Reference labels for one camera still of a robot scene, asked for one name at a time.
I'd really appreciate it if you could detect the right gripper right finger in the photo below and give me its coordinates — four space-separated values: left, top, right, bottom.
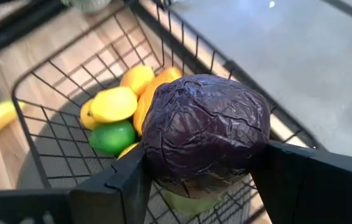
249 140 352 224

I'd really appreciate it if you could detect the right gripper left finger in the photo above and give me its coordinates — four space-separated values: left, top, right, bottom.
0 143 153 224

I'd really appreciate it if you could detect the yellow lemon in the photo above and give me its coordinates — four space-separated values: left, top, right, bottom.
89 86 139 124
116 142 140 160
79 98 101 131
119 64 155 97

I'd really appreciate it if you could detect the green lime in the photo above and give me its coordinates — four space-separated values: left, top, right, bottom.
88 119 137 157

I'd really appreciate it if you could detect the orange mango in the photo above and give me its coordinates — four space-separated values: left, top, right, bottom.
132 66 183 137

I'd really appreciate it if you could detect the green succulent in white pot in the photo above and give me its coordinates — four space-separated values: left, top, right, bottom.
59 0 112 14

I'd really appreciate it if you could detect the black wire basket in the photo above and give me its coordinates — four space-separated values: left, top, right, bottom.
11 0 326 224

